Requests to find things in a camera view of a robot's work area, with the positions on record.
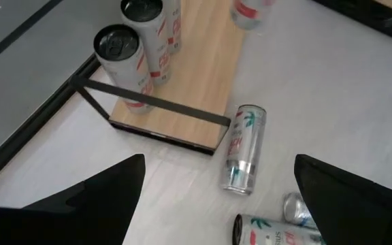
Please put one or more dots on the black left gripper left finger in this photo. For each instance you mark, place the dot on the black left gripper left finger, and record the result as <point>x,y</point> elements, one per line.
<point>80,217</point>

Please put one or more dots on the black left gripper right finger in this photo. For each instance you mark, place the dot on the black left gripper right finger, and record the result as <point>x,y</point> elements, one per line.
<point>359,211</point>

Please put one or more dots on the blue silver Red Bull can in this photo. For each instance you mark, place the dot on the blue silver Red Bull can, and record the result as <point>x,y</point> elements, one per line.
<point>294,211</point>

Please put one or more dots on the wooden tray board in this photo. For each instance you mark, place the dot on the wooden tray board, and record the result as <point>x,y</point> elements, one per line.
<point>189,85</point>

